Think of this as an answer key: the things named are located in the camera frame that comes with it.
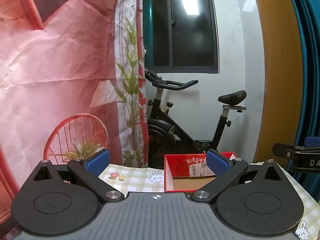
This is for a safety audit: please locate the wooden door panel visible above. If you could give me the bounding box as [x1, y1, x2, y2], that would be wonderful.
[250, 0, 304, 170]

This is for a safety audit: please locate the pink printed backdrop cloth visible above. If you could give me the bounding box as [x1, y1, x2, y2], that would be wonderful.
[0, 0, 150, 240]

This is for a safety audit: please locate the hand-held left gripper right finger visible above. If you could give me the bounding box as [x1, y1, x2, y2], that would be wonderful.
[191, 149, 285, 203]

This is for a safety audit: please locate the checked rabbit print tablecloth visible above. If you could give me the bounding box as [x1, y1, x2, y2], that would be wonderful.
[99, 161, 320, 240]

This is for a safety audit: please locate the dark window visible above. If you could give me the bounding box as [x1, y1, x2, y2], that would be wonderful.
[151, 0, 220, 74]

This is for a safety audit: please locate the teal blue curtain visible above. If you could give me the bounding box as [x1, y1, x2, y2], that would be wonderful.
[142, 0, 154, 68]
[285, 0, 320, 200]

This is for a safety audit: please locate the black exercise bike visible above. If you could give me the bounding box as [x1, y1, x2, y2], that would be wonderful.
[144, 70, 248, 169]

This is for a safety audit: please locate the red cardboard box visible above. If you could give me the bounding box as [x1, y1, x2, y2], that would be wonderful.
[164, 152, 238, 193]

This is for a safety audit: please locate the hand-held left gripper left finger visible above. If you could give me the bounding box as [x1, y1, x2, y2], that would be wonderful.
[31, 149, 125, 203]

